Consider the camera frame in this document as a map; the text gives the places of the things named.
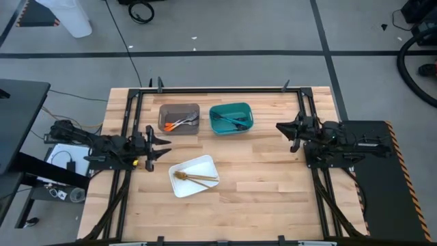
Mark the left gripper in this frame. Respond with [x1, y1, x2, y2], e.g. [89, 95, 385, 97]
[129, 124, 173, 172]

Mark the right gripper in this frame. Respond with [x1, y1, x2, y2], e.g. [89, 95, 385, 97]
[275, 113, 324, 154]

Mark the orange-handled silver fork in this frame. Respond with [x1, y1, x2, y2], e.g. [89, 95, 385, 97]
[163, 118, 200, 128]
[165, 115, 197, 133]
[165, 111, 199, 133]
[163, 114, 198, 131]

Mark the grey plastic bin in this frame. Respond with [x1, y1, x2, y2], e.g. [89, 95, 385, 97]
[157, 102, 201, 136]

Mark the white plastic bin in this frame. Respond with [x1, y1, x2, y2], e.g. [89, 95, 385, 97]
[168, 154, 221, 199]

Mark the teal plastic bin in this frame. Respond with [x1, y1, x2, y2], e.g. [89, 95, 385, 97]
[208, 102, 255, 135]

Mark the white sheet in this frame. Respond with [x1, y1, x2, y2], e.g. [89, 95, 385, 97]
[46, 143, 95, 185]

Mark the clear glass cup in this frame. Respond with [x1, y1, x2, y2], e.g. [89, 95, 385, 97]
[70, 187, 86, 204]

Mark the large hazard-edged black mat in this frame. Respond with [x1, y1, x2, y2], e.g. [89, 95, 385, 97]
[347, 120, 433, 243]

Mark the black desk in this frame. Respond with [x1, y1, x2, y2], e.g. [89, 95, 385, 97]
[0, 79, 90, 229]

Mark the red black tool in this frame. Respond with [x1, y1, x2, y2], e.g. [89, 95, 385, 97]
[418, 61, 437, 78]

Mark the white plastic bag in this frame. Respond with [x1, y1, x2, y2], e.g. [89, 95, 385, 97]
[36, 0, 93, 38]

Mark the black equipment case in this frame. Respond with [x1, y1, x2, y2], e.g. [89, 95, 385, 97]
[401, 0, 437, 47]

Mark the small hazard-edged black mat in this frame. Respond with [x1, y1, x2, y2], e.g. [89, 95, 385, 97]
[15, 0, 61, 27]

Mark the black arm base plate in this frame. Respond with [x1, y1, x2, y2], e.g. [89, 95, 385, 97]
[83, 143, 139, 171]
[303, 141, 365, 169]

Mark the yellow floor cable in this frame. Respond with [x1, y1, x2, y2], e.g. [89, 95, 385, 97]
[40, 105, 103, 129]

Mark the black aluminium table frame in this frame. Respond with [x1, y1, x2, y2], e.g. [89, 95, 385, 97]
[77, 77, 369, 246]

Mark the thin black floor cable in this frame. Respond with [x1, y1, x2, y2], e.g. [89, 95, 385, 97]
[47, 89, 109, 103]

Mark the long black floor cable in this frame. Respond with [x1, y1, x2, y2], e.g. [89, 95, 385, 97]
[104, 0, 143, 88]

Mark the coiled black cable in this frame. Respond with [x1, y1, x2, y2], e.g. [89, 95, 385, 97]
[128, 0, 155, 25]

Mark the thick black hose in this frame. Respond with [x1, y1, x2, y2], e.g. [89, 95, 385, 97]
[397, 26, 437, 109]

